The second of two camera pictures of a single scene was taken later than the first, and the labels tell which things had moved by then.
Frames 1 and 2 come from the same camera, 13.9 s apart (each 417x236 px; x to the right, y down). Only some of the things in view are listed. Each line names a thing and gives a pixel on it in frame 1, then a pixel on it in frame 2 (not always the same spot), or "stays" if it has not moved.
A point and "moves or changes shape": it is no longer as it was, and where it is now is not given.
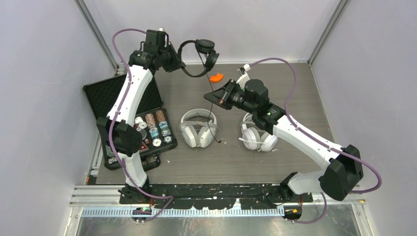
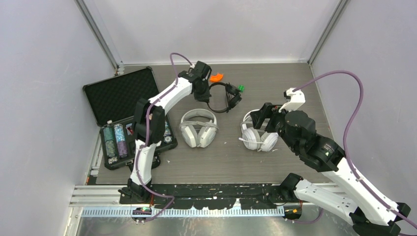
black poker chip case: [153, 121] stays
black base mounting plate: [238, 195] stays
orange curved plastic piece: [216, 78] stays
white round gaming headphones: [253, 137] stays
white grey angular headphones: [198, 133] stays
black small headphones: [208, 58] moves or changes shape
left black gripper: [175, 64] to [205, 97]
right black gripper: [221, 97] to [267, 110]
